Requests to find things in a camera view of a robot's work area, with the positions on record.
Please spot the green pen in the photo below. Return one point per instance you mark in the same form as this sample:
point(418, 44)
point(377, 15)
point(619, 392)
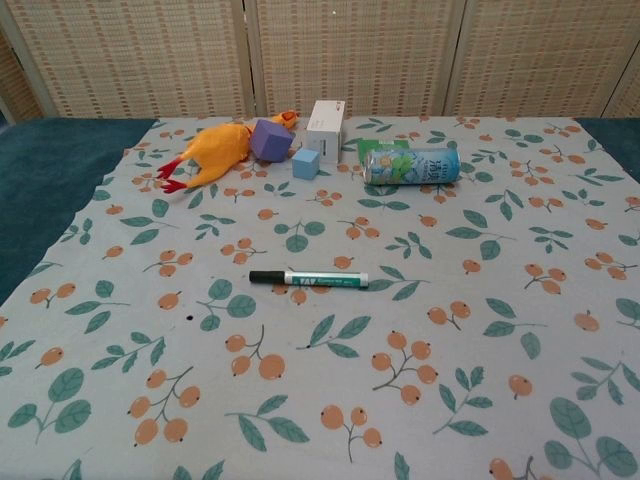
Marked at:
point(330, 280)

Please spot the black marker cap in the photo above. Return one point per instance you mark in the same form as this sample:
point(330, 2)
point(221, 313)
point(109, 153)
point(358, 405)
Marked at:
point(266, 276)

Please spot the light blue foam cube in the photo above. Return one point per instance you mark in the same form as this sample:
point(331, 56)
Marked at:
point(305, 165)

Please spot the white cardboard box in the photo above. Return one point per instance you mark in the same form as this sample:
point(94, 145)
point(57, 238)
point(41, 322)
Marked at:
point(325, 130)

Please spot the purple foam cube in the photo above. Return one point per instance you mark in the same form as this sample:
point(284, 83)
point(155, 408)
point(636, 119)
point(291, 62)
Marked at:
point(270, 140)

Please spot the green snack packet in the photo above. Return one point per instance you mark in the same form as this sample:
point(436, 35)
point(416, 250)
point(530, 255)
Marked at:
point(385, 144)

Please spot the teal snack tube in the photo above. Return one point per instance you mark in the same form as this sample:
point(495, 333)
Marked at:
point(415, 167)

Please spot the floral print tablecloth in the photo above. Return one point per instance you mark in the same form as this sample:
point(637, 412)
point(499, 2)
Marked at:
point(425, 325)

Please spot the yellow rubber chicken toy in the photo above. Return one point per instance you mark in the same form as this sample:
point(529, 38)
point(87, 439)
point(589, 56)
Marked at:
point(220, 150)

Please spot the woven bamboo screen panel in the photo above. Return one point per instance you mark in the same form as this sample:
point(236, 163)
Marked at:
point(355, 50)
point(550, 55)
point(11, 87)
point(135, 55)

